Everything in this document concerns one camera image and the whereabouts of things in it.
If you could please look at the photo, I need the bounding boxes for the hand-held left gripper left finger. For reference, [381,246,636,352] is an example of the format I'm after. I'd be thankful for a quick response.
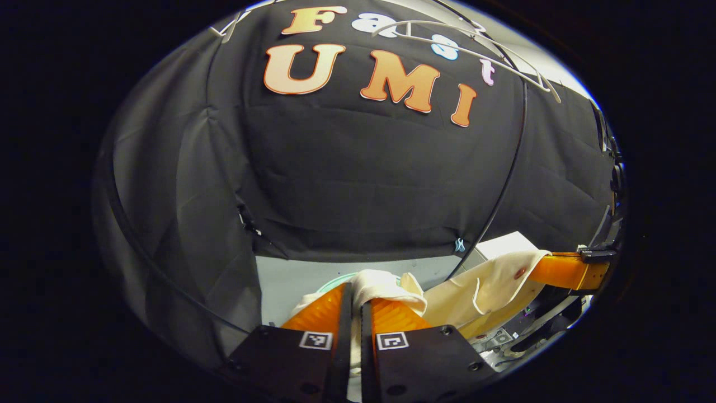
[221,282,354,403]

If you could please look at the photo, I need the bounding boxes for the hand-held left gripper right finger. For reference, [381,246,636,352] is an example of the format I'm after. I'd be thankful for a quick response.
[361,297,496,403]

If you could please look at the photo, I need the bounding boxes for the cream collared shirt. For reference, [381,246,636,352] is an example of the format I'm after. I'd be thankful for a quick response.
[291,249,552,376]

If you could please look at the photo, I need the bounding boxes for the green laundry hamper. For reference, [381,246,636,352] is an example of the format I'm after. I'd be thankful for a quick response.
[316,273,359,294]

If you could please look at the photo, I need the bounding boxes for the white plastic clothes hanger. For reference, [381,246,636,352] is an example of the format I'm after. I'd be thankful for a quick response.
[210,6,252,44]
[372,20,563,104]

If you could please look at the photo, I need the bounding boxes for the white box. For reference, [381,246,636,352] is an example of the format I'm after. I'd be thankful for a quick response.
[475,231,540,261]

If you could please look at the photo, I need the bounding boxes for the black clothes rail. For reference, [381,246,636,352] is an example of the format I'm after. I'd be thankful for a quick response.
[101,0,529,336]

